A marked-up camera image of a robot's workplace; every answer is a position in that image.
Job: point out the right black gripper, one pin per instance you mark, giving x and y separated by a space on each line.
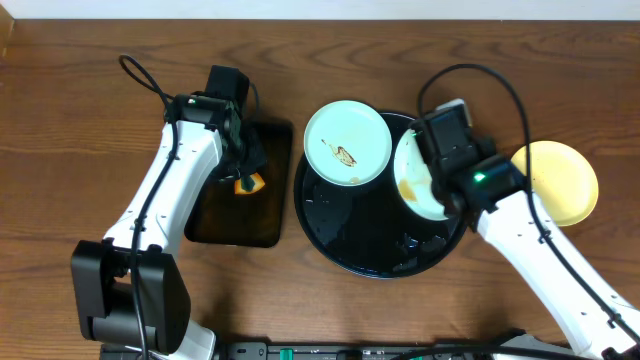
447 198

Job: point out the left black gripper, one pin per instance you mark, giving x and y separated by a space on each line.
247 161

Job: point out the green and yellow sponge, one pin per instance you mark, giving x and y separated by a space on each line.
249 184

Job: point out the light blue plate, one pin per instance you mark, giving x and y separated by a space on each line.
347 143
413 179

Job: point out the yellow plate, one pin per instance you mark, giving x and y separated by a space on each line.
564 181

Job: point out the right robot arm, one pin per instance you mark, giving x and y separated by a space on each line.
519 206

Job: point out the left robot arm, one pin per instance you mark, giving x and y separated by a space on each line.
128 288

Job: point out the black rectangular tray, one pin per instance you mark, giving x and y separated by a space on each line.
221 215

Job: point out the black round tray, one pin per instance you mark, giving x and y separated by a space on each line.
368 229

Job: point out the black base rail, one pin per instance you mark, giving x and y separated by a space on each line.
524 347

